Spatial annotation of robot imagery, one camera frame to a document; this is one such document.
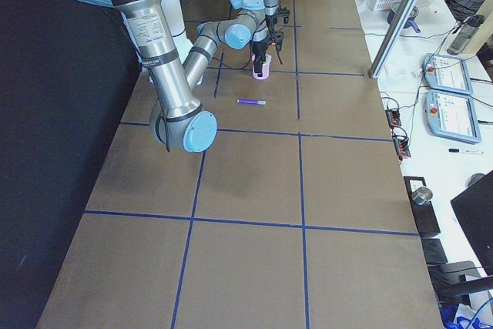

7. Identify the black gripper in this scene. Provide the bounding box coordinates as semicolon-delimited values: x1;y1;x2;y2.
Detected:
266;13;278;32
252;38;269;78

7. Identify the pink plastic pen holder cup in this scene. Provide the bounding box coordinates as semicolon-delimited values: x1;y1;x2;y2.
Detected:
251;54;272;80

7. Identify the purple marker pen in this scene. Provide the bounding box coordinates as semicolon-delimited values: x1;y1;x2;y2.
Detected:
236;99;267;106

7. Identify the black marker pen on desk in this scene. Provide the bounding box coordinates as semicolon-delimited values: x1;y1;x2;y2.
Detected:
448;148;484;155

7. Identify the orange terminal block upper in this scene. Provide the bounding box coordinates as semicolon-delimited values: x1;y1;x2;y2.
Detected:
385;108;401;128

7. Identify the orange terminal block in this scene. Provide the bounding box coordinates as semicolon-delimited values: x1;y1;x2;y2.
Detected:
392;134;411;159
385;108;401;128

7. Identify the orange terminal block lower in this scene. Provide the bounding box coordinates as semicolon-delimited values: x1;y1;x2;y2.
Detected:
392;134;411;159

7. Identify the upper teach pendant tablet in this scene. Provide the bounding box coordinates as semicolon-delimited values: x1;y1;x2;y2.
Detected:
422;53;473;96

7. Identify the teach pendant tablet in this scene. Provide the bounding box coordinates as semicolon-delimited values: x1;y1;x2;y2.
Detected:
424;89;481;144
422;53;473;96

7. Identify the lower teach pendant tablet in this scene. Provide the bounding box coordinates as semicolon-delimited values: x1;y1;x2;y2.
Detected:
424;89;481;144

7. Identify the dark water bottle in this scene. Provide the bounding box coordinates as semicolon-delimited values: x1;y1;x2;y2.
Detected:
447;14;485;55

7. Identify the small metal cup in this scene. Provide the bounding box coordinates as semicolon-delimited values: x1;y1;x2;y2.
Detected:
411;186;433;206

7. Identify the black box on desk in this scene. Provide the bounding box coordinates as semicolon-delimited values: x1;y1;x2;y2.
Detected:
404;176;441;238

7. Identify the black monitor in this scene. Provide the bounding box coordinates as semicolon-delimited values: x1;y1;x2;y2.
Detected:
451;172;493;275

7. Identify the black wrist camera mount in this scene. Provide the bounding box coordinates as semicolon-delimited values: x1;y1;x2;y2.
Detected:
277;7;290;25
269;29;284;52

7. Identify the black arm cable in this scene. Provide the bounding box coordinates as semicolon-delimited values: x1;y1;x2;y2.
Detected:
221;45;284;72

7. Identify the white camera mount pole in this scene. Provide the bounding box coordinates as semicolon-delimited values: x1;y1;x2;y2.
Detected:
161;0;208;90

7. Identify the aluminium frame post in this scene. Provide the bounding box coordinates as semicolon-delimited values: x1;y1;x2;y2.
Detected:
368;0;417;79

